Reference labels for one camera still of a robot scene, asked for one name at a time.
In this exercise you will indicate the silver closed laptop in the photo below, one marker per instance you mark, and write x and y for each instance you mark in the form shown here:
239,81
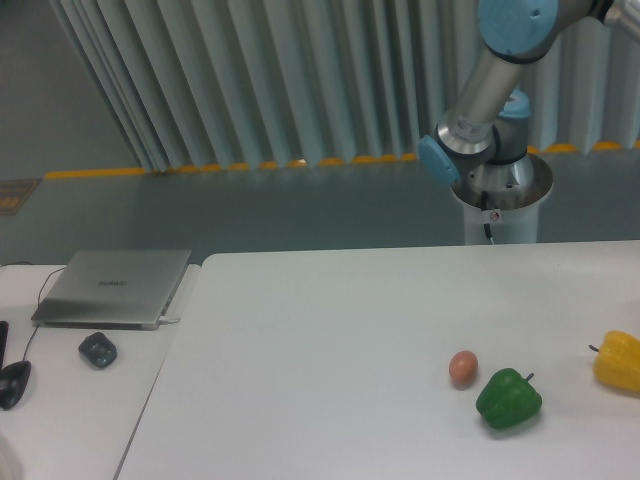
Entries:
120,289

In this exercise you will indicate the brown egg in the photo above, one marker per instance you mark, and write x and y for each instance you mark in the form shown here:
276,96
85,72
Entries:
463,368

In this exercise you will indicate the green bell pepper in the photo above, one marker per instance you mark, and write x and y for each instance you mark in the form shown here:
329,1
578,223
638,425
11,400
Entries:
508,399

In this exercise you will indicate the white USB plug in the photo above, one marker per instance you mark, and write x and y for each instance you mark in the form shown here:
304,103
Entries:
164,320

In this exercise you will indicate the white cylindrical robot pedestal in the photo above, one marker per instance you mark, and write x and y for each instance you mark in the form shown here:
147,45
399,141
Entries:
500,203

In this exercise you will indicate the dark blue small tray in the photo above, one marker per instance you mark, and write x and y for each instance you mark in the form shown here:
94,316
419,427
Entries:
98,350

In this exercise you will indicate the black object at left edge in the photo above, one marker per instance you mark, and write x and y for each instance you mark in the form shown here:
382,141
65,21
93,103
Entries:
4,329

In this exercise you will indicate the black computer mouse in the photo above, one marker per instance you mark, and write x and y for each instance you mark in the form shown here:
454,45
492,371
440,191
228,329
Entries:
14,380

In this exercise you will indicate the white folding curtain partition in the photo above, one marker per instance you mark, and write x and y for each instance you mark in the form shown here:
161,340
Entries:
225,83

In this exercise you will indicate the yellow bell pepper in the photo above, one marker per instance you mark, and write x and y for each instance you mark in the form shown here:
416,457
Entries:
617,361

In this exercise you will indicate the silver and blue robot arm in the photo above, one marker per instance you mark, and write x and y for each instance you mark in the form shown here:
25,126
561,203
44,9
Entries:
515,34

